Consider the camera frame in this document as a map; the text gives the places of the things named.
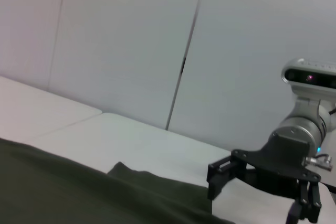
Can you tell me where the dark green t-shirt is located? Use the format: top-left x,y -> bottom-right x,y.
0,137 -> 237,224

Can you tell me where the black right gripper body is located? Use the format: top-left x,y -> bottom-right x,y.
230,132 -> 321,198

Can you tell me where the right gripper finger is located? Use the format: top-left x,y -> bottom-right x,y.
285,180 -> 323,224
206,155 -> 248,201

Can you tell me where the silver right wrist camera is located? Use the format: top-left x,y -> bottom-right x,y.
280,57 -> 336,94

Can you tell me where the right gripper cable with plug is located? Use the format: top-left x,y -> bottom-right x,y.
303,154 -> 333,170

